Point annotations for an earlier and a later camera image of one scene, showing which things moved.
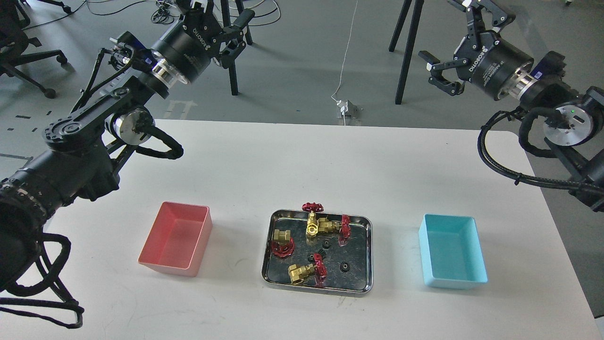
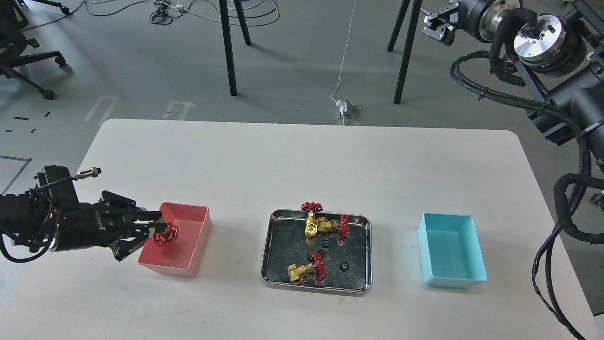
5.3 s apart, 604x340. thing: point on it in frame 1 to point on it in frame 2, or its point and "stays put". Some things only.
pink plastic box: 178,240 stays put
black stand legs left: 226,21 stays put
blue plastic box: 452,255 stays put
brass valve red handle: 283,250 to 167,237
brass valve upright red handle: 312,228 stays put
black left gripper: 189,49 to 85,226
